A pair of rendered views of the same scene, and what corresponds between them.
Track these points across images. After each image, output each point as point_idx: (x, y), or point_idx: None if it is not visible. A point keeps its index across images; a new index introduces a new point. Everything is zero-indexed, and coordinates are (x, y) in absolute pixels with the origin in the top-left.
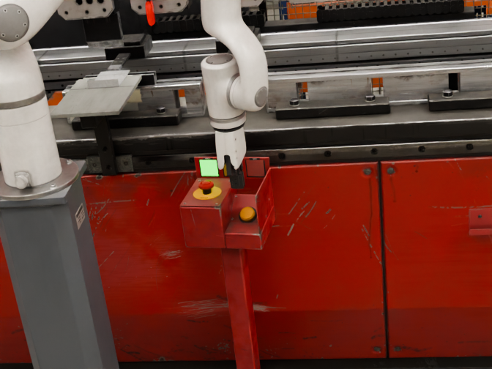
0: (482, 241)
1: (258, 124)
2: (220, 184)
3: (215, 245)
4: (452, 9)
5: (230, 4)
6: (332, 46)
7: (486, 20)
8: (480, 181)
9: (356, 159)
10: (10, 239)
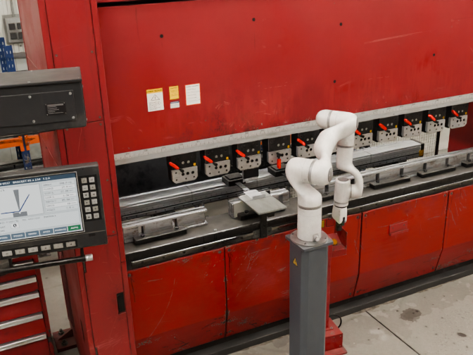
0: (392, 237)
1: None
2: None
3: (328, 257)
4: None
5: (352, 157)
6: None
7: (361, 151)
8: (393, 213)
9: (353, 213)
10: (310, 263)
